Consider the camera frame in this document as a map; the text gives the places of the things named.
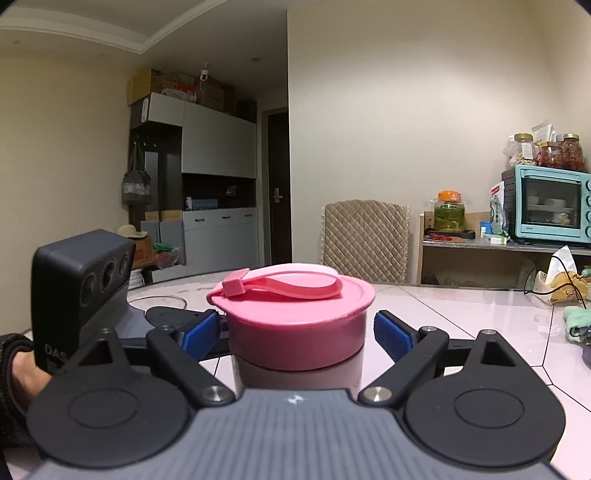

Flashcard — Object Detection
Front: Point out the pink jar lid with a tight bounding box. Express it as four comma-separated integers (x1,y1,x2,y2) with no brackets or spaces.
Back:
206,263,376,371

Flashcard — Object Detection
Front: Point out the left hand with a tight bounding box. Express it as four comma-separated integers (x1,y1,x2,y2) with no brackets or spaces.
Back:
11,351,52,412

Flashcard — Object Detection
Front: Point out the cardboard box with hat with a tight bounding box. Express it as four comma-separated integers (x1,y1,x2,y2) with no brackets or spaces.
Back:
117,224,155,269

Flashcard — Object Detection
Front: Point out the hanging grey bag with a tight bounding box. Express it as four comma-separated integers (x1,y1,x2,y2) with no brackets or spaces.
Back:
121,142,152,206

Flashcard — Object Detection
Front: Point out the green cloth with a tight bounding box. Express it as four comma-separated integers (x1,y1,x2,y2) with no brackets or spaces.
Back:
563,306,591,344

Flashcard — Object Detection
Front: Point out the wooden side shelf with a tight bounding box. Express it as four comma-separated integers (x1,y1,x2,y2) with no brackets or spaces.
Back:
417,210,591,292

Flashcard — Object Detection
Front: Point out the white grey cabinet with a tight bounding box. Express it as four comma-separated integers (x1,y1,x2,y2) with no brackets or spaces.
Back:
129,93,259,282

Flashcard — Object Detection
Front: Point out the tissue pack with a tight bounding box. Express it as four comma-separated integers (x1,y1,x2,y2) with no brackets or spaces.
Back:
533,246,589,304

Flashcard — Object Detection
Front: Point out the green white snack bag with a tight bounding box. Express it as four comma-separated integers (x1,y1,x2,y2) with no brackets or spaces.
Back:
489,181,509,238

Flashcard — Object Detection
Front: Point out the orange lid pickle jar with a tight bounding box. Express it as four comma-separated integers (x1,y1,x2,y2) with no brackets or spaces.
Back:
434,190,465,233

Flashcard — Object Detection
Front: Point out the teal toaster oven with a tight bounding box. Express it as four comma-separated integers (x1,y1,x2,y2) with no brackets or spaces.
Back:
501,165,590,246

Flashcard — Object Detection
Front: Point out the gold lid glass jar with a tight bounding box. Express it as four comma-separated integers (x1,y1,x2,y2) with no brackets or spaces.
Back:
504,132,535,167

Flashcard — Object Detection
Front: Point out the red chili jar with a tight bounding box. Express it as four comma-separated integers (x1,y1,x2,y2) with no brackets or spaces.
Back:
536,141,563,169
561,133,585,172

